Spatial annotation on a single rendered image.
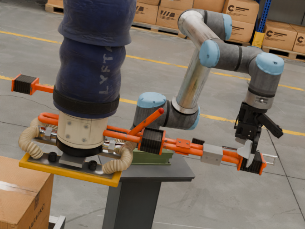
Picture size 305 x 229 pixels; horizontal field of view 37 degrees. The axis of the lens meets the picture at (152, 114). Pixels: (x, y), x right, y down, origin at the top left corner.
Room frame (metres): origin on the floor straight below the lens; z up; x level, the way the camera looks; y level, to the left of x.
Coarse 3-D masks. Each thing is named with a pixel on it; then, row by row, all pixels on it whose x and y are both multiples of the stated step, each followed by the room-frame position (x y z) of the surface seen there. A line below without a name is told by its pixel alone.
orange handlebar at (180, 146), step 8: (40, 88) 1.70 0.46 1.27; (48, 88) 1.70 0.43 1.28; (40, 120) 1.42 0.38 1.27; (48, 120) 1.42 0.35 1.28; (56, 120) 1.43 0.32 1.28; (112, 128) 1.46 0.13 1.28; (120, 128) 1.47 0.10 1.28; (112, 136) 1.42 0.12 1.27; (120, 136) 1.42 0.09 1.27; (128, 136) 1.42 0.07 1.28; (136, 136) 1.43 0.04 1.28; (168, 144) 1.42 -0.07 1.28; (176, 144) 1.42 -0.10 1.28; (184, 144) 1.43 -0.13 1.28; (192, 144) 1.46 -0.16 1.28; (176, 152) 1.41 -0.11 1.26; (184, 152) 1.41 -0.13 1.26; (192, 152) 1.41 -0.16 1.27; (200, 152) 1.41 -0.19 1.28; (224, 152) 1.45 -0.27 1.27; (232, 152) 1.46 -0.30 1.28; (224, 160) 1.41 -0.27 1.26; (232, 160) 1.41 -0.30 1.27; (264, 160) 1.44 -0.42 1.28
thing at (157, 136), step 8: (144, 128) 1.47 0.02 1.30; (152, 128) 1.49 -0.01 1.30; (144, 136) 1.43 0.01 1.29; (152, 136) 1.44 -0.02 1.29; (160, 136) 1.45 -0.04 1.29; (144, 144) 1.40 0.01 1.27; (152, 144) 1.40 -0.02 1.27; (160, 144) 1.40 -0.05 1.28; (152, 152) 1.40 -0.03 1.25; (160, 152) 1.40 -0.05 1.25
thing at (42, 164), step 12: (24, 156) 1.35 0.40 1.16; (48, 156) 1.37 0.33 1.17; (60, 156) 1.39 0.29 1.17; (36, 168) 1.31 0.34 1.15; (48, 168) 1.31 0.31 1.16; (60, 168) 1.32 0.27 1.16; (72, 168) 1.33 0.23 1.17; (84, 168) 1.34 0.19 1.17; (96, 168) 1.36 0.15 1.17; (84, 180) 1.31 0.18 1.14; (96, 180) 1.30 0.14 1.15; (108, 180) 1.31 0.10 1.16
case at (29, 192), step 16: (0, 160) 1.63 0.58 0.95; (16, 160) 1.66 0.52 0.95; (0, 176) 1.52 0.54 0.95; (16, 176) 1.54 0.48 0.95; (32, 176) 1.56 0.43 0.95; (48, 176) 1.59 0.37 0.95; (0, 192) 1.42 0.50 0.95; (16, 192) 1.44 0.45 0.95; (32, 192) 1.46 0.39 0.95; (48, 192) 1.60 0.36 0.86; (0, 208) 1.33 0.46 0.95; (16, 208) 1.34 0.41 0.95; (32, 208) 1.41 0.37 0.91; (48, 208) 1.62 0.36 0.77; (0, 224) 1.26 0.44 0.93; (16, 224) 1.26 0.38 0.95; (32, 224) 1.43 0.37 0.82; (48, 224) 1.65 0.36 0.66
